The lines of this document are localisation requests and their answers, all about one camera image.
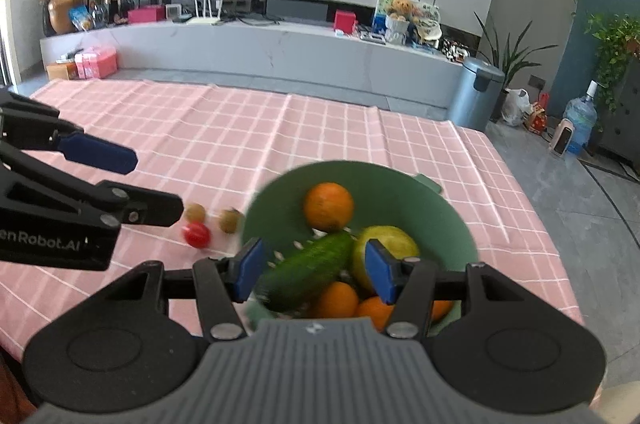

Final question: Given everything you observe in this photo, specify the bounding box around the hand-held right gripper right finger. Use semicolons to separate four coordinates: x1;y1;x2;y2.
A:
365;240;586;341

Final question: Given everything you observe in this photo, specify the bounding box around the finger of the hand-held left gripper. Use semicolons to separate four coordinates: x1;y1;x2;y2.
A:
0;144;184;228
0;88;139;175

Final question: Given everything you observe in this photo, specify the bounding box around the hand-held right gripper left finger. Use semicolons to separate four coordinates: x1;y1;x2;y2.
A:
50;238;265;344

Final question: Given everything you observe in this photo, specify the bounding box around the orange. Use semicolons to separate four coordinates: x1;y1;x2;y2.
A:
303;182;355;232
429;299;453;324
312;281;360;320
356;296;396;332

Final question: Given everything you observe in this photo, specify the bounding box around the small red fruit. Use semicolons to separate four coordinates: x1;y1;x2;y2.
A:
181;223;211;249

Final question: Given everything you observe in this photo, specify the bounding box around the green cucumber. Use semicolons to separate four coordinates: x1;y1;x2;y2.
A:
255;230;356;309

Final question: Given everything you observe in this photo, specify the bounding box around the green colander bowl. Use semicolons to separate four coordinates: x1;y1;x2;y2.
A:
240;160;478;337

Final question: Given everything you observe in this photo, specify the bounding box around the pink plastic toolbox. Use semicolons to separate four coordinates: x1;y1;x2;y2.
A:
75;45;118;79

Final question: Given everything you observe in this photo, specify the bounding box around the cardboard box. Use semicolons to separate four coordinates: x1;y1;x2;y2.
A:
46;61;80;80

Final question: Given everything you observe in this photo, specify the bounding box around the pink checked tablecloth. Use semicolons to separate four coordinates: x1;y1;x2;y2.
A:
0;78;586;355

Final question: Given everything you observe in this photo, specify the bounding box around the blue snack packet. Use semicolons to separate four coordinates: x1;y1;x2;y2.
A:
69;6;95;30

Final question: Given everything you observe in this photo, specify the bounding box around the brown ceramic vase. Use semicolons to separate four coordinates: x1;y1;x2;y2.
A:
48;0;83;35

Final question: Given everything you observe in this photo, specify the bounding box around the pink box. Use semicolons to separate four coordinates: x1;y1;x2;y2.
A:
127;5;166;23

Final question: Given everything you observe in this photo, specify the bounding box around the white router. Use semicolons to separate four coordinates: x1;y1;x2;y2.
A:
186;0;223;26

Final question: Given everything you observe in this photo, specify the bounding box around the white marble television bench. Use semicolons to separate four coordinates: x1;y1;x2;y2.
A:
39;20;468;109

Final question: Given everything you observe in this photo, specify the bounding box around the blue-grey pedal trash can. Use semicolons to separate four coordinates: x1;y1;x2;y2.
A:
447;57;506;132

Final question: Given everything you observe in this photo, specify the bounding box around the white plastic bag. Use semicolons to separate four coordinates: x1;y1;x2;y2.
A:
501;88;531;126

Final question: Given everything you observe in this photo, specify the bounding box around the red gift bag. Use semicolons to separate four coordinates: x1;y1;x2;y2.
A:
524;92;550;135

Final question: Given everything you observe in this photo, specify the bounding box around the small white heater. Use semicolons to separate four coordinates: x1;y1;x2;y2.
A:
548;119;576;155

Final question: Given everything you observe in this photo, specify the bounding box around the black and white toy set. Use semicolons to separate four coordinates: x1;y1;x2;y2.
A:
440;38;471;63

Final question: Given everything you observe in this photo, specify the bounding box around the teddy bear bouquet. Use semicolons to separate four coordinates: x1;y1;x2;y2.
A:
385;0;416;45

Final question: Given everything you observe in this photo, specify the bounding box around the blue water jug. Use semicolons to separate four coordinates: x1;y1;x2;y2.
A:
562;80;598;156

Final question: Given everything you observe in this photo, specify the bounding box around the red box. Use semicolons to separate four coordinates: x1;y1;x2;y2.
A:
334;10;357;35

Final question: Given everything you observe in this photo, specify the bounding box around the tall-leaved potted floor plant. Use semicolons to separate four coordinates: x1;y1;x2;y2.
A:
472;11;558;122

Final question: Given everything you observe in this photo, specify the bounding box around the dark grey cabinet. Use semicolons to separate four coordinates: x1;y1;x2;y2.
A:
597;54;640;175

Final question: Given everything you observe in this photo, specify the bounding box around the green pothos plant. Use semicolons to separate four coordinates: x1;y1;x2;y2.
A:
585;14;640;115

